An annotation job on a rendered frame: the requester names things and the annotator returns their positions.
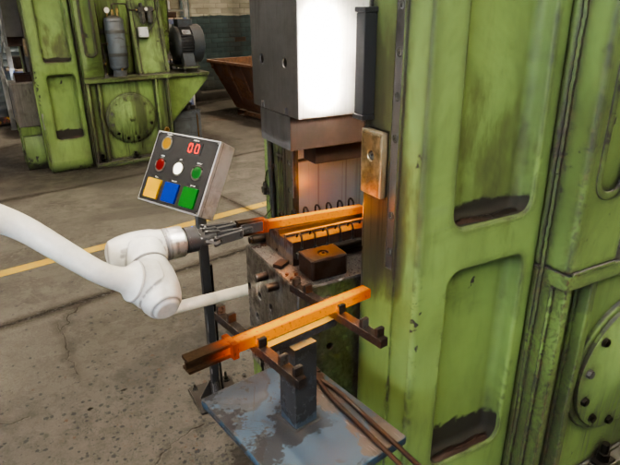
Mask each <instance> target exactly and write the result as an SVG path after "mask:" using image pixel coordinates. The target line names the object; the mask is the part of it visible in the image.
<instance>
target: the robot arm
mask: <svg viewBox="0 0 620 465"><path fill-rule="evenodd" d="M234 222H235V221H234ZM240 226H241V227H238V228H236V222H235V223H233V221H228V222H221V223H213V224H201V225H200V229H198V228H197V227H196V226H195V225H192V226H187V227H183V228H181V227H180V226H174V227H170V228H162V229H159V230H151V229H147V230H140V231H134V232H128V233H125V234H122V235H119V236H117V237H114V238H113V239H111V240H110V241H108V242H107V244H106V246H105V249H104V254H105V258H106V262H107V263H106V262H103V261H101V260H99V259H98V258H97V257H95V256H93V255H91V254H90V253H88V252H86V251H85V250H83V249H82V248H80V247H78V246H77V245H75V244H73V243H71V242H70V241H68V240H67V239H66V238H65V237H63V236H61V235H60V234H58V233H57V232H54V231H53V230H51V229H50V228H48V227H46V226H45V225H43V224H42V223H40V222H38V221H36V220H34V219H33V218H31V217H29V216H27V215H25V214H23V213H21V212H19V211H17V210H15V209H12V208H9V207H7V206H4V205H2V204H0V234H2V235H4V236H7V237H10V238H12V239H15V240H17V241H19V242H21V243H23V244H25V245H26V246H28V247H30V248H32V249H34V250H35V251H37V252H39V253H41V254H42V255H44V256H47V257H49V258H50V259H51V260H53V261H55V262H56V263H58V264H60V265H62V266H64V267H65V268H68V269H70V270H71V271H73V272H75V273H77V274H78V275H79V276H81V277H83V278H85V279H87V280H90V281H92V282H94V283H96V284H98V285H101V286H102V287H105V288H108V289H111V290H114V291H117V292H119V293H121V294H122V296H123V298H124V299H125V300H126V301H127V302H129V303H131V304H134V305H136V306H137V307H138V308H140V309H142V310H143V312H144V313H145V314H147V315H148V316H150V317H152V318H155V319H164V318H167V317H170V316H172V315H173V314H174V313H175V312H176V311H177V309H178V308H179V305H180V303H181V302H182V291H181V286H180V283H179V280H178V278H177V276H176V274H175V272H174V270H173V267H172V265H171V264H170V263H169V261H168V260H172V259H176V258H180V257H184V256H186V254H189V253H193V252H197V251H199V250H200V249H201V246H202V245H203V244H214V247H218V246H220V245H222V244H227V243H229V242H232V241H236V240H239V239H242V238H244V234H249V233H257V232H261V231H264V229H263V221H258V222H252V223H247V224H243V225H240Z"/></svg>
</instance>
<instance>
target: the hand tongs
mask: <svg viewBox="0 0 620 465"><path fill-rule="evenodd" d="M316 382H317V383H318V384H319V385H320V386H321V388H322V389H323V391H324V392H325V394H326V395H327V396H328V398H329V399H330V400H331V401H332V402H333V403H334V404H335V405H336V406H337V407H338V408H339V409H340V410H341V411H342V412H343V413H344V414H345V415H346V416H347V417H348V418H349V419H350V420H351V421H352V422H353V423H354V424H355V425H356V426H357V427H358V428H359V429H360V430H361V431H362V432H363V433H364V434H365V435H366V436H367V437H368V438H369V439H371V440H372V441H373V442H374V443H375V444H376V445H377V446H378V447H379V448H380V449H381V450H382V451H383V452H384V453H385V454H386V455H387V456H388V457H389V458H390V459H391V460H392V461H393V462H394V463H395V464H396V465H404V464H403V463H402V462H401V461H400V460H399V459H398V458H397V457H396V456H395V455H394V454H392V453H391V452H390V451H389V450H388V449H387V448H386V447H385V446H384V445H383V444H382V443H381V442H380V441H379V440H378V439H377V438H376V437H375V436H374V435H373V434H372V433H371V432H370V431H369V430H368V429H366V428H365V427H364V426H363V425H362V424H361V423H360V422H359V421H358V420H357V419H356V418H355V417H354V416H353V415H352V414H351V413H350V412H349V411H348V410H347V409H346V408H345V407H344V406H343V405H342V404H341V403H340V402H339V401H338V400H337V399H336V398H335V397H334V396H333V395H332V394H331V393H330V392H329V391H328V389H327V387H328V388H330V389H332V390H333V391H335V392H336V393H337V394H338V395H340V396H341V397H342V398H343V399H344V400H345V401H346V402H348V403H349V404H350V405H351V406H352V407H353V408H354V409H355V410H356V411H357V412H358V413H359V414H360V415H361V416H363V417H364V418H365V420H366V421H367V422H369V423H370V424H371V425H372V426H373V427H374V428H375V429H376V430H377V431H378V432H379V433H380V434H381V435H382V436H383V437H384V438H385V439H386V440H387V441H388V442H389V443H390V444H391V445H392V446H394V447H395V448H396V449H397V450H398V451H399V452H400V453H401V454H402V455H403V456H404V457H405V458H406V459H407V460H408V461H410V462H411V463H412V464H413V465H422V464H421V463H420V462H419V461H418V460H416V459H415V458H414V457H413V456H412V455H411V454H410V453H409V452H408V451H407V450H406V449H404V448H403V447H402V446H401V445H400V444H399V443H398V442H397V441H396V440H395V439H394V438H393V437H391V436H390V435H389V434H388V433H387V432H386V431H385V430H384V429H383V428H382V427H381V426H379V425H378V424H377V423H376V422H375V421H374V420H373V419H372V418H371V417H370V416H369V415H368V414H366V413H365V412H364V411H363V410H362V409H361V408H360V407H359V406H358V405H357V404H356V403H354V402H353V401H352V400H351V399H350V398H349V397H348V396H347V395H346V394H344V393H343V392H342V391H341V390H340V389H338V388H337V387H335V386H334V385H332V384H331V383H329V382H328V381H327V380H325V379H324V375H323V374H321V370H320V369H319V368H318V367H316ZM326 386H327V387H326Z"/></svg>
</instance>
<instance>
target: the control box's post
mask: <svg viewBox="0 0 620 465"><path fill-rule="evenodd" d="M195 221H196V227H197V228H198V229H200V225H201V224H207V220H206V219H202V218H199V217H197V216H195ZM198 256H199V266H200V276H201V285H202V294H207V293H211V292H212V285H211V275H210V263H209V245H208V244H203V245H202V246H201V249H200V250H199V251H198ZM204 315H205V325H206V334H207V344H210V343H212V342H215V341H217V339H216V329H215V319H214V307H213V304H212V305H208V306H204ZM209 373H210V380H211V381H212V389H213V393H215V382H216V381H218V383H219V388H220V390H221V382H220V372H219V364H214V365H212V366H210V367H209Z"/></svg>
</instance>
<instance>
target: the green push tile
mask: <svg viewBox="0 0 620 465"><path fill-rule="evenodd" d="M198 192H199V190H198V189H195V188H191V187H187V186H184V188H183V191H182V194H181V197H180V200H179V203H178V206H180V207H183V208H187V209H194V206H195V204H196V201H197V195H198Z"/></svg>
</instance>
